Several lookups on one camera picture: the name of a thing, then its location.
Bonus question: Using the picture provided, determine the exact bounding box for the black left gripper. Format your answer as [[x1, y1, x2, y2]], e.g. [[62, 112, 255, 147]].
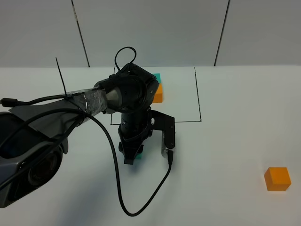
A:
[[118, 107, 152, 165]]

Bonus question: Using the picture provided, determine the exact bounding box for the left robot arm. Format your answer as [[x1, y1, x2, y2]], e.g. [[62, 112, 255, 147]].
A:
[[0, 63, 159, 208]]

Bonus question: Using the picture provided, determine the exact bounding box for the orange template block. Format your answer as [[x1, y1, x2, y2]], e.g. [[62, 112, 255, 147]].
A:
[[152, 83, 163, 103]]

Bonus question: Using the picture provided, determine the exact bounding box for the teal template block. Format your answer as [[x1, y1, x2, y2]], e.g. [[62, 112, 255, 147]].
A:
[[153, 73, 161, 83]]

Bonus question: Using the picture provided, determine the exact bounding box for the black zip tie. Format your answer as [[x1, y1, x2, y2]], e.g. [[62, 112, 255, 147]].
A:
[[55, 57, 67, 97]]

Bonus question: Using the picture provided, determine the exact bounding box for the black usb cable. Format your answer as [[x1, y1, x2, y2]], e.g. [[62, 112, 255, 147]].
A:
[[89, 113, 174, 217]]

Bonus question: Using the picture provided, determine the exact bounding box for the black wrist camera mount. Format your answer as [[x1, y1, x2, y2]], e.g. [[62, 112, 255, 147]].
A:
[[150, 110, 176, 158]]

